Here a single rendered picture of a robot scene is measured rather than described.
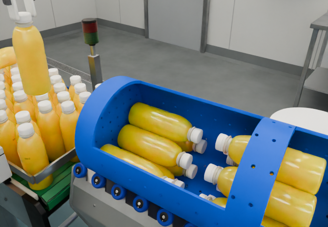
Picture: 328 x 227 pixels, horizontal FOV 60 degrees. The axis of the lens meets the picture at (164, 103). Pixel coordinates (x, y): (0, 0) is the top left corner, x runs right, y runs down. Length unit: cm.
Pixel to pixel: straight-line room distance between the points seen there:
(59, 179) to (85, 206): 13
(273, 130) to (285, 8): 340
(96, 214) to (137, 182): 29
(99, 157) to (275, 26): 352
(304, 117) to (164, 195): 61
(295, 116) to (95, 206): 70
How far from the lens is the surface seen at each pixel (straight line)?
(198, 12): 445
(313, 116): 108
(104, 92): 72
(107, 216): 89
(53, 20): 567
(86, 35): 129
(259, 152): 55
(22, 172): 93
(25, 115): 92
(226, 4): 425
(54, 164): 93
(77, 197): 95
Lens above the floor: 156
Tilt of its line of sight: 30 degrees down
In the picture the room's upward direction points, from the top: straight up
